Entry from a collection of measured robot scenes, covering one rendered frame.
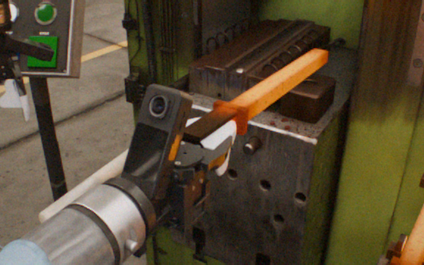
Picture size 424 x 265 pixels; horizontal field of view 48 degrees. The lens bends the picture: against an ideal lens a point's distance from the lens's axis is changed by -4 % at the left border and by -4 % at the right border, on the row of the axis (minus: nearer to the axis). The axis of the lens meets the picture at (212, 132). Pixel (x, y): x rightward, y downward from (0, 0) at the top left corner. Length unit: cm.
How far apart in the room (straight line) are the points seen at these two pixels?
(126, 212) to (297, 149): 63
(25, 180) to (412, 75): 198
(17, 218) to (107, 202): 192
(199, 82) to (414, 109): 49
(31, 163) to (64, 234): 230
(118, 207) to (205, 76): 73
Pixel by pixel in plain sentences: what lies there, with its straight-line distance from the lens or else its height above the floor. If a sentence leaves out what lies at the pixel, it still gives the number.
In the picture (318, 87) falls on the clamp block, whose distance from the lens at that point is 108.
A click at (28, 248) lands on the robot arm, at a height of 116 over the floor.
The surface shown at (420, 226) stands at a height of 95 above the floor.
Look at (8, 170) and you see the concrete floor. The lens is 271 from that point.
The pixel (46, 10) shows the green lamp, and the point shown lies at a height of 110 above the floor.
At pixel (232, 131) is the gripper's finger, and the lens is 59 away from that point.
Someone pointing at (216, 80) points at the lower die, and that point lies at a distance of 114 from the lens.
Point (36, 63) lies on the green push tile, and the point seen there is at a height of 99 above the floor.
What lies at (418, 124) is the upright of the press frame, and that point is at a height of 90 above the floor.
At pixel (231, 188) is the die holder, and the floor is 72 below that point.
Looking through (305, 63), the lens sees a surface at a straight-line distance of 85.
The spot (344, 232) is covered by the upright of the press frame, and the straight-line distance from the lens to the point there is 138.
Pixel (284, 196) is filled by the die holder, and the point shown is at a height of 75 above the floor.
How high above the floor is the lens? 143
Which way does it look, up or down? 31 degrees down
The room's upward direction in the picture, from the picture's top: straight up
